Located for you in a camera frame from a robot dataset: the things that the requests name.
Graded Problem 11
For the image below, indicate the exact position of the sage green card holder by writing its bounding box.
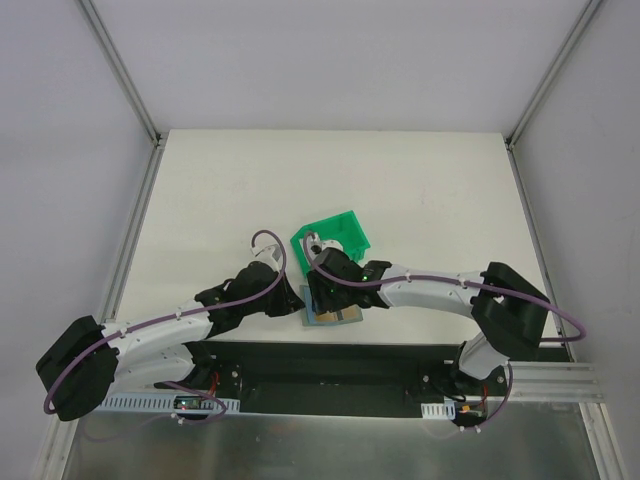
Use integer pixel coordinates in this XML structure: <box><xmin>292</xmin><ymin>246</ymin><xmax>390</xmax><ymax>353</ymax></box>
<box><xmin>300</xmin><ymin>285</ymin><xmax>363</xmax><ymax>327</ymax></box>

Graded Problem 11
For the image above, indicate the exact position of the gold credit card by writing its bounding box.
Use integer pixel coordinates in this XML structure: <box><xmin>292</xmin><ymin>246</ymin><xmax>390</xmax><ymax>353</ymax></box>
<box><xmin>337</xmin><ymin>305</ymin><xmax>362</xmax><ymax>322</ymax></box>
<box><xmin>314</xmin><ymin>312</ymin><xmax>341</xmax><ymax>324</ymax></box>

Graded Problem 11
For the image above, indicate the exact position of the white cable duct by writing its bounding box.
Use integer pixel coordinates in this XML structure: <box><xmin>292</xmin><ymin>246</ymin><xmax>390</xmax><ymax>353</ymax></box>
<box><xmin>95</xmin><ymin>393</ymin><xmax>240</xmax><ymax>415</ymax></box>
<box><xmin>421</xmin><ymin>402</ymin><xmax>456</xmax><ymax>421</ymax></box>

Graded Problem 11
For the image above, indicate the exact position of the right white cable duct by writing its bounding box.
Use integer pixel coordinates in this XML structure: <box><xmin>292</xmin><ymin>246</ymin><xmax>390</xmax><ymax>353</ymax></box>
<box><xmin>421</xmin><ymin>402</ymin><xmax>456</xmax><ymax>421</ymax></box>

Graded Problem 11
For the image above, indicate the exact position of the left white cable duct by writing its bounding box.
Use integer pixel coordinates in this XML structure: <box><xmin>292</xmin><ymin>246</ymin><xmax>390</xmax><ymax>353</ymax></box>
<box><xmin>95</xmin><ymin>393</ymin><xmax>240</xmax><ymax>415</ymax></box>

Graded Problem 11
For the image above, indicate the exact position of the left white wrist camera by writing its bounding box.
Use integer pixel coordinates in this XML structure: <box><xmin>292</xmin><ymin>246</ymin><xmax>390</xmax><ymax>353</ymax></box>
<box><xmin>251</xmin><ymin>243</ymin><xmax>282</xmax><ymax>272</ymax></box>

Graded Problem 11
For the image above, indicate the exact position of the green plastic bin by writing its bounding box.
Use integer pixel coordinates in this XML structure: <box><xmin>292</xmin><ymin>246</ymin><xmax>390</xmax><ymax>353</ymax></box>
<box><xmin>290</xmin><ymin>210</ymin><xmax>370</xmax><ymax>275</ymax></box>

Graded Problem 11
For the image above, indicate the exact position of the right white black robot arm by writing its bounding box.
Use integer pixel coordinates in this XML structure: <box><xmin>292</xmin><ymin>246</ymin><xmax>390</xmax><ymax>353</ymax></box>
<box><xmin>307</xmin><ymin>247</ymin><xmax>548</xmax><ymax>395</ymax></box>

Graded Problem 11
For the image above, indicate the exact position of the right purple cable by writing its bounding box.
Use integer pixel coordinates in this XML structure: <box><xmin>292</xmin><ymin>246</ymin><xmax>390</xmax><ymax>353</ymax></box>
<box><xmin>302</xmin><ymin>229</ymin><xmax>587</xmax><ymax>342</ymax></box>

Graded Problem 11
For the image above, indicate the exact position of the left aluminium frame post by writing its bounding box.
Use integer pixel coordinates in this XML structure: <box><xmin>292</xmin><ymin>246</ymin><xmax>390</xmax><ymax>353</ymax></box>
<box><xmin>74</xmin><ymin>0</ymin><xmax>169</xmax><ymax>149</ymax></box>

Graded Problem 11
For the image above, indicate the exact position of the aluminium front rail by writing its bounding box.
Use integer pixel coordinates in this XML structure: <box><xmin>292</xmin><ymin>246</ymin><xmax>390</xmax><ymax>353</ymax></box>
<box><xmin>510</xmin><ymin>362</ymin><xmax>604</xmax><ymax>403</ymax></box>

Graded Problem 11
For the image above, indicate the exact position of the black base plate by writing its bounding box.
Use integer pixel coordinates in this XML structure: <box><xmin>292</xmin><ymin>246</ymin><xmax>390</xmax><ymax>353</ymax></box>
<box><xmin>180</xmin><ymin>340</ymin><xmax>506</xmax><ymax>418</ymax></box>

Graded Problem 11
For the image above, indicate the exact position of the right aluminium frame post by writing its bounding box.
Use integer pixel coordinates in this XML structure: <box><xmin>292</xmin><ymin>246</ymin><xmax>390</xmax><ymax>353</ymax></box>
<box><xmin>503</xmin><ymin>0</ymin><xmax>609</xmax><ymax>151</ymax></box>

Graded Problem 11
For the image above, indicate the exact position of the purple cable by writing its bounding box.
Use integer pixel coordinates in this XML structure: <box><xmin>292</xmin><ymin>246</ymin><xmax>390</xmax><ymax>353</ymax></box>
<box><xmin>43</xmin><ymin>229</ymin><xmax>289</xmax><ymax>414</ymax></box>
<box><xmin>302</xmin><ymin>229</ymin><xmax>587</xmax><ymax>342</ymax></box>

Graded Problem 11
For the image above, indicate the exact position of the aluminium frame post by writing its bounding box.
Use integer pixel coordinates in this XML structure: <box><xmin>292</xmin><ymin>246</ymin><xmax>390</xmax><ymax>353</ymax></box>
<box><xmin>503</xmin><ymin>0</ymin><xmax>609</xmax><ymax>151</ymax></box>
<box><xmin>74</xmin><ymin>0</ymin><xmax>169</xmax><ymax>149</ymax></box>

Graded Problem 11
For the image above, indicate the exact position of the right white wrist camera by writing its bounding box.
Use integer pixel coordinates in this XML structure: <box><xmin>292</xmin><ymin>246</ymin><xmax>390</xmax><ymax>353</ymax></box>
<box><xmin>307</xmin><ymin>236</ymin><xmax>343</xmax><ymax>257</ymax></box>

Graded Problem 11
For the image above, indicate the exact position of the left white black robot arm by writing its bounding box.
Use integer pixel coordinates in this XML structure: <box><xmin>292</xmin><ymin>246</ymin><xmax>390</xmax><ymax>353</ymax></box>
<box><xmin>36</xmin><ymin>261</ymin><xmax>305</xmax><ymax>421</ymax></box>

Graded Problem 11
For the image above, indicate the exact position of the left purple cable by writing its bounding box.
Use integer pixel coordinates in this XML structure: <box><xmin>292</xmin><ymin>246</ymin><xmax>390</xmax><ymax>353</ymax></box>
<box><xmin>43</xmin><ymin>229</ymin><xmax>289</xmax><ymax>414</ymax></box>

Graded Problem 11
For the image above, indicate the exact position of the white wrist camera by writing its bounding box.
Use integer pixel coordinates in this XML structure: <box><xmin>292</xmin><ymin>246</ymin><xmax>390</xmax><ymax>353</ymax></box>
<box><xmin>307</xmin><ymin>236</ymin><xmax>343</xmax><ymax>257</ymax></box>
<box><xmin>251</xmin><ymin>243</ymin><xmax>282</xmax><ymax>272</ymax></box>

